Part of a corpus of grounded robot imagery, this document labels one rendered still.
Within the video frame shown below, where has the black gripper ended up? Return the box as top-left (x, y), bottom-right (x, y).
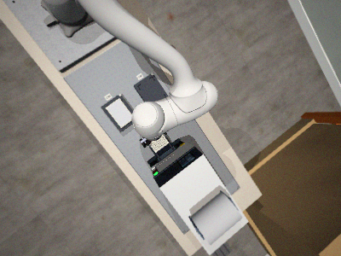
top-left (139, 138), bottom-right (152, 148)

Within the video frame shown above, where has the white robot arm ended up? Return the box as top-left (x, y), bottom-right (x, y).
top-left (41, 0), bottom-right (218, 141)

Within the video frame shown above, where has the white cylinder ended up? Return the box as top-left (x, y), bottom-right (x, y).
top-left (191, 192), bottom-right (242, 245)

